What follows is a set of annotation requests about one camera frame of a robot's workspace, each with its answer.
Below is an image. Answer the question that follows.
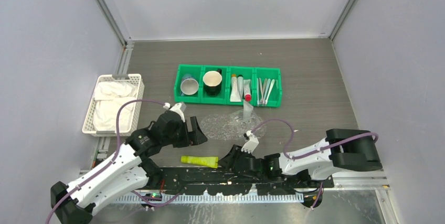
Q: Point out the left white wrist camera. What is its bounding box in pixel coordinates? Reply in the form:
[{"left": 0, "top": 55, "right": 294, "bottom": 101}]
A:
[{"left": 169, "top": 102, "right": 186, "bottom": 122}]

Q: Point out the blue mug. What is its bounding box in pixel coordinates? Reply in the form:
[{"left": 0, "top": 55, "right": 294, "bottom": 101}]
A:
[{"left": 180, "top": 73, "right": 199, "bottom": 95}]

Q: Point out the dark green mug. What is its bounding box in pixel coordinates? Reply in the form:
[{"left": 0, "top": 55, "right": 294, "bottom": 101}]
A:
[{"left": 203, "top": 69, "right": 222, "bottom": 97}]

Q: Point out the clear plastic bag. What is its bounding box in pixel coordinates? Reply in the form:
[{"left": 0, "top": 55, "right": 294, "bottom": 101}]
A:
[{"left": 227, "top": 110, "right": 263, "bottom": 135}]

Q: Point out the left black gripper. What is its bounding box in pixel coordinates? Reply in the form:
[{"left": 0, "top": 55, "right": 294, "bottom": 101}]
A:
[{"left": 162, "top": 116, "right": 207, "bottom": 148}]

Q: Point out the yellow-green toothpaste tube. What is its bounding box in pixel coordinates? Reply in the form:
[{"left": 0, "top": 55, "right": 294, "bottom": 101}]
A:
[{"left": 181, "top": 156, "right": 219, "bottom": 168}]

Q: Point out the pale blue toothbrush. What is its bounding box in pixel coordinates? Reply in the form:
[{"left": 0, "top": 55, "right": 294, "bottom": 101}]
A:
[{"left": 265, "top": 79, "right": 271, "bottom": 105}]

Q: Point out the beige toothbrush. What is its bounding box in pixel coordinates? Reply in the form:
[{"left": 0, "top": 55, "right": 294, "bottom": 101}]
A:
[{"left": 263, "top": 78, "right": 268, "bottom": 105}]

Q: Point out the pale mint toothpaste tube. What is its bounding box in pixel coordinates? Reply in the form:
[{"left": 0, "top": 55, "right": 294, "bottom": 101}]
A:
[{"left": 237, "top": 74, "right": 244, "bottom": 99}]

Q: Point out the white red-cap toothpaste tube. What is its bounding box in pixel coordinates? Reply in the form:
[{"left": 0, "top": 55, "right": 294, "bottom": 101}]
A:
[{"left": 243, "top": 79, "right": 252, "bottom": 102}]

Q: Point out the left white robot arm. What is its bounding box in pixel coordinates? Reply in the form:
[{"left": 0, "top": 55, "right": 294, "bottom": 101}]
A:
[{"left": 50, "top": 110, "right": 208, "bottom": 223}]

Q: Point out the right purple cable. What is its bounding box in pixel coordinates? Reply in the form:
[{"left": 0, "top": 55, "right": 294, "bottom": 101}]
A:
[{"left": 245, "top": 118, "right": 379, "bottom": 209}]

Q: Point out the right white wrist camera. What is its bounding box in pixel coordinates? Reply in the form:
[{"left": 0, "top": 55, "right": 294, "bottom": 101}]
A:
[{"left": 241, "top": 131, "right": 259, "bottom": 154}]

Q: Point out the purple cable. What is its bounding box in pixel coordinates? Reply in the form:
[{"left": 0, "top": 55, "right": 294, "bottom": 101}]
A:
[
  {"left": 245, "top": 118, "right": 379, "bottom": 209},
  {"left": 44, "top": 99, "right": 187, "bottom": 224}
]

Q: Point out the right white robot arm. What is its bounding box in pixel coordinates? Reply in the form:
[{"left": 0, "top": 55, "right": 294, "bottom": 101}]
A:
[{"left": 218, "top": 129, "right": 383, "bottom": 188}]

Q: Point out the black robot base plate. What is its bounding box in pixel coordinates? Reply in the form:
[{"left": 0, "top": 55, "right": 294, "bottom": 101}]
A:
[{"left": 139, "top": 167, "right": 334, "bottom": 196}]

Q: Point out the white cloth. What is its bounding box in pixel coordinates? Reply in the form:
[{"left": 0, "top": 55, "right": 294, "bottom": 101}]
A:
[{"left": 93, "top": 81, "right": 137, "bottom": 132}]

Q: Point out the light blue toothbrush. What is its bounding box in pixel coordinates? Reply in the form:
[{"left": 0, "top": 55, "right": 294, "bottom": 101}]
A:
[{"left": 257, "top": 78, "right": 261, "bottom": 106}]

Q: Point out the white orange-print toothpaste tube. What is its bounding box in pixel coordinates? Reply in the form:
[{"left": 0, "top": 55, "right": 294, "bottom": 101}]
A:
[{"left": 229, "top": 74, "right": 241, "bottom": 102}]

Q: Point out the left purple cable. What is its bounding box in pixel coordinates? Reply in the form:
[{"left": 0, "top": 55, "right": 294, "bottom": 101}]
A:
[{"left": 44, "top": 99, "right": 187, "bottom": 224}]

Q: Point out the green compartment bin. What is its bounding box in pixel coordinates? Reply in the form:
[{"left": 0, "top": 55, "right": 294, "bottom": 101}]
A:
[{"left": 174, "top": 64, "right": 283, "bottom": 108}]

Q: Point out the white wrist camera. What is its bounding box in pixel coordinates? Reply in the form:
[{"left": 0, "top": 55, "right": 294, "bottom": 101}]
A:
[
  {"left": 169, "top": 102, "right": 186, "bottom": 122},
  {"left": 241, "top": 131, "right": 259, "bottom": 154}
]

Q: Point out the pink toothbrush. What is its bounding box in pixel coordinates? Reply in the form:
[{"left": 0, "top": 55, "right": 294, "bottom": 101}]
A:
[{"left": 259, "top": 78, "right": 264, "bottom": 105}]

